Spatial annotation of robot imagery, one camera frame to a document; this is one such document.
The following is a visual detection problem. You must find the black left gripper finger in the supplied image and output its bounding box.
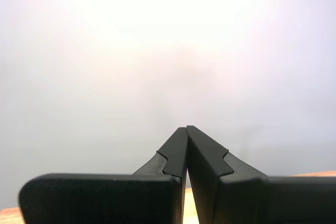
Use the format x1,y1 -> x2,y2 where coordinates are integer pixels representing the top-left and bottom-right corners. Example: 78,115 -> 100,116
186,125 -> 336,224
17,126 -> 189,224

